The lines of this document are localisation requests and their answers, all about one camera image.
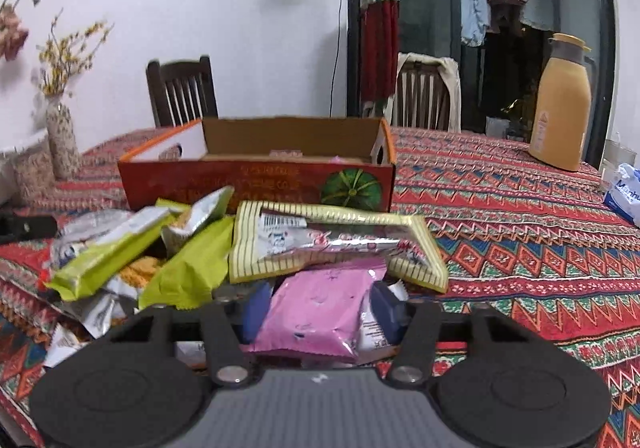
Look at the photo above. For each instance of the red hanging decoration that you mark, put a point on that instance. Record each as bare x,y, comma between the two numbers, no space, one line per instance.
380,43

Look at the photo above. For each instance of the white green-edged snack packet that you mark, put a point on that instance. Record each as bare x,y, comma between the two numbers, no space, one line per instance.
200,213

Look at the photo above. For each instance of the small white snack packet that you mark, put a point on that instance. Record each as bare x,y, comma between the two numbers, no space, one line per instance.
60,345

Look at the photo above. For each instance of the orange cardboard box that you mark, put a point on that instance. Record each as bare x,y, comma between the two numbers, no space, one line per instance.
250,183

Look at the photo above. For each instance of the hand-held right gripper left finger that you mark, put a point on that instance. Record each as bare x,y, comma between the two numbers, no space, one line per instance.
256,315

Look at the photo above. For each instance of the clear storage container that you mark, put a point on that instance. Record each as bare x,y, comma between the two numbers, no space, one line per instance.
32,173

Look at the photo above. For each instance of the white silver snack packet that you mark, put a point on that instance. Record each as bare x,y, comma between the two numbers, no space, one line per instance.
100,313

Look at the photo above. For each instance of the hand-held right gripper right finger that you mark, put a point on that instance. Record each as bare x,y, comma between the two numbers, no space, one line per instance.
382,310

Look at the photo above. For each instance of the yellow thermos jug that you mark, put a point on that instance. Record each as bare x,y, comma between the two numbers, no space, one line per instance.
560,118

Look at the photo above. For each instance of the brown wooden chair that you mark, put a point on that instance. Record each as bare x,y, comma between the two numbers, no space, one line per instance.
420,93

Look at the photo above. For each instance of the yellow flower branch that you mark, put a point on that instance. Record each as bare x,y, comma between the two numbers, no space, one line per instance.
55,78

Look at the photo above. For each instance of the clear drinking glass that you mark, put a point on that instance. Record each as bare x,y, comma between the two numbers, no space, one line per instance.
612,156

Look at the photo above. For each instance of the pink snack packet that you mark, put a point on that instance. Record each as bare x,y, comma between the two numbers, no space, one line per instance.
320,313

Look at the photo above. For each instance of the small clear container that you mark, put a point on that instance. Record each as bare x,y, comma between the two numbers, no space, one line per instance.
497,128

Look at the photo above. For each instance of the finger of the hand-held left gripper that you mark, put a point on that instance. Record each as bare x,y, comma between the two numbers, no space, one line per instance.
25,227

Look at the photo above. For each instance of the black framed glass door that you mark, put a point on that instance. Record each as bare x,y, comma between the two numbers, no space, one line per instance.
435,28

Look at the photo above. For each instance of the pale hanging garment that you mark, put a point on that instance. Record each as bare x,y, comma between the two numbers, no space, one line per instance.
537,8

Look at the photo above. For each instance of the yellow striped snack packet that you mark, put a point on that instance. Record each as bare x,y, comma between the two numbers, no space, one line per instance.
250,268

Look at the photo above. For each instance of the dark wooden chair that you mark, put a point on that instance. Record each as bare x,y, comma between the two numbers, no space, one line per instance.
180,73

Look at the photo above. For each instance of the white blue tissue pack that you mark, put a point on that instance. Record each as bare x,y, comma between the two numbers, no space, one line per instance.
625,193

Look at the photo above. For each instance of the green snack packet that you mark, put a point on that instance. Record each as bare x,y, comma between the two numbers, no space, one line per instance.
100,260
190,268

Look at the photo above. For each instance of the patterned ceramic vase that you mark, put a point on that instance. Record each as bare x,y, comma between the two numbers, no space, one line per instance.
62,143

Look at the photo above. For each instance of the silver red-print snack packet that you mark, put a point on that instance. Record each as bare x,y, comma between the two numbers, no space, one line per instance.
350,243

